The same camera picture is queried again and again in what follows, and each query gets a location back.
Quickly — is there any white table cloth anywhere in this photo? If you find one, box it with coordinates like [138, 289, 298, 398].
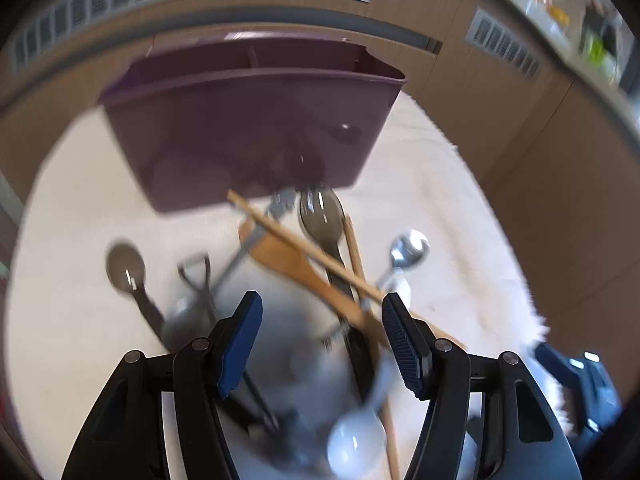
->
[6, 96, 546, 479]

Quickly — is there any wooden chopstick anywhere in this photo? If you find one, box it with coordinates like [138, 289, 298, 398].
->
[226, 188, 469, 354]
[342, 212, 403, 480]

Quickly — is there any steel shovel-shaped spoon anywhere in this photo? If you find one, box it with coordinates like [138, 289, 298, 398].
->
[164, 251, 281, 434]

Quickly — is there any purple plastic utensil caddy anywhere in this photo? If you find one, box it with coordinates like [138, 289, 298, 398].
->
[99, 32, 406, 214]

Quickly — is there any steel smiley handle spoon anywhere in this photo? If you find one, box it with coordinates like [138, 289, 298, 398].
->
[209, 188, 297, 297]

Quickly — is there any light wooden spoon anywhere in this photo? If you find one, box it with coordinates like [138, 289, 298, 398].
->
[239, 220, 390, 348]

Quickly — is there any translucent brown spoon black handle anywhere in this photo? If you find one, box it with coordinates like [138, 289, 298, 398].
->
[105, 240, 165, 344]

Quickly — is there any small grey vent grille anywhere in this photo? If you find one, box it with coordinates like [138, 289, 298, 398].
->
[465, 8, 541, 79]

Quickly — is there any white ceramic spoon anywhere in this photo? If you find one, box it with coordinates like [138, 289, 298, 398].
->
[326, 350, 396, 479]

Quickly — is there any wooden kitchen cabinet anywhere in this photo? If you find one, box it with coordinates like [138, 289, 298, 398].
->
[0, 0, 640, 451]

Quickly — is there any white ball-handle steel utensil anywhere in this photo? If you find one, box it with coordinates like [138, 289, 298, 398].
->
[319, 228, 432, 348]

